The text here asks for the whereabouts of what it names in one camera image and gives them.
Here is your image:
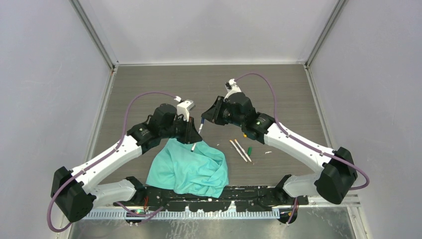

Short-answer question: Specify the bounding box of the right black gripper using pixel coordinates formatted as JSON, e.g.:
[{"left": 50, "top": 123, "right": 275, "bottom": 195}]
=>
[{"left": 202, "top": 97, "right": 244, "bottom": 128}]

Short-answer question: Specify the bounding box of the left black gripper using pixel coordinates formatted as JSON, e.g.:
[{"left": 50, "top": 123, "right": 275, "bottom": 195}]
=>
[{"left": 160, "top": 114, "right": 201, "bottom": 144}]

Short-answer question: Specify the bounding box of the black-tipped white pen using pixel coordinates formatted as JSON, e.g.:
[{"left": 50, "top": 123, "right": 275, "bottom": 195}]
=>
[{"left": 191, "top": 124, "right": 203, "bottom": 152}]

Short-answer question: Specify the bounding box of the orange-tipped white pen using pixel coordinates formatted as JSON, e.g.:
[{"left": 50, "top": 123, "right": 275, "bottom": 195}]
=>
[{"left": 229, "top": 139, "right": 248, "bottom": 163}]

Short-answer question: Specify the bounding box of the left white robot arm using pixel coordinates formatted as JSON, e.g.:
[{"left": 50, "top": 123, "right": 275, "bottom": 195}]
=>
[{"left": 51, "top": 100, "right": 202, "bottom": 223}]

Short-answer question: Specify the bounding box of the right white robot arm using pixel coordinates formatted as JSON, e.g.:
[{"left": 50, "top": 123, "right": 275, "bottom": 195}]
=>
[{"left": 202, "top": 93, "right": 357, "bottom": 205}]

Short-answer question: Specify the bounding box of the yellow-tipped white pen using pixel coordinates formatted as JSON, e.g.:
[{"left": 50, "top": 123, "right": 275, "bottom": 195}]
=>
[{"left": 234, "top": 139, "right": 252, "bottom": 162}]

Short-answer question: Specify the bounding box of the teal cloth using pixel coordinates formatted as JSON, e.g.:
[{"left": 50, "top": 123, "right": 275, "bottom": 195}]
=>
[{"left": 146, "top": 139, "right": 229, "bottom": 198}]

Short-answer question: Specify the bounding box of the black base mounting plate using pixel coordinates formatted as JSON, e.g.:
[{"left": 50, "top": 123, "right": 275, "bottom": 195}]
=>
[{"left": 121, "top": 186, "right": 294, "bottom": 212}]

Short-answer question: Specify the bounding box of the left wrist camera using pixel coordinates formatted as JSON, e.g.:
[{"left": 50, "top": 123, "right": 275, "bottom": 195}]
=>
[{"left": 176, "top": 100, "right": 195, "bottom": 122}]

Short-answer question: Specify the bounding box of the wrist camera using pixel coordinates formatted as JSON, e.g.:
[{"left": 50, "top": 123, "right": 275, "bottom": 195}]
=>
[
  {"left": 224, "top": 79, "right": 241, "bottom": 99},
  {"left": 176, "top": 100, "right": 195, "bottom": 122}
]

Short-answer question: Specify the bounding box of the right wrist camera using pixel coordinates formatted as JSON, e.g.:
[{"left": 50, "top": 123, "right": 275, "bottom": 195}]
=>
[{"left": 224, "top": 79, "right": 241, "bottom": 99}]

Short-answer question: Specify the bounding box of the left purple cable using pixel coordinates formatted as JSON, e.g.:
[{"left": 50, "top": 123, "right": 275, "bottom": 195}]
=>
[{"left": 46, "top": 92, "right": 182, "bottom": 233}]

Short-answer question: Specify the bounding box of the purple cable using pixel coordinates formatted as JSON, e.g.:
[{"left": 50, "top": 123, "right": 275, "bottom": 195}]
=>
[
  {"left": 234, "top": 72, "right": 371, "bottom": 226},
  {"left": 46, "top": 92, "right": 182, "bottom": 233}
]

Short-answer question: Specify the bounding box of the slotted aluminium rail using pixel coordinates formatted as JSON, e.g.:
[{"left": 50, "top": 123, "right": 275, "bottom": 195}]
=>
[{"left": 83, "top": 208, "right": 280, "bottom": 220}]

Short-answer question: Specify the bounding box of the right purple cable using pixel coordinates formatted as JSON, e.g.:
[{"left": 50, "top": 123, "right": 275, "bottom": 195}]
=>
[{"left": 234, "top": 72, "right": 371, "bottom": 226}]

